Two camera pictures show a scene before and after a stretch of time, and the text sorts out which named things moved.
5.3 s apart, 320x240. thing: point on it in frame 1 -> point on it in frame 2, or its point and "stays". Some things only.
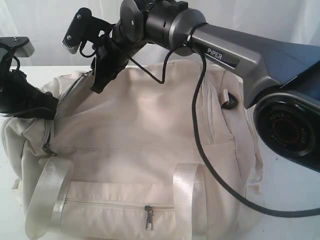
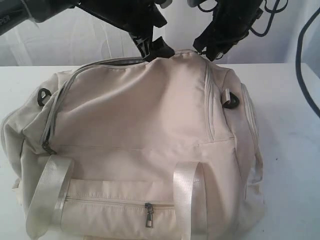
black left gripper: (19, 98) -> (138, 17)
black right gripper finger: (103, 74) -> (201, 41)
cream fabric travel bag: (124, 164) stays
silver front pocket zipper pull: (148, 210) stays
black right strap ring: (232, 103) stays
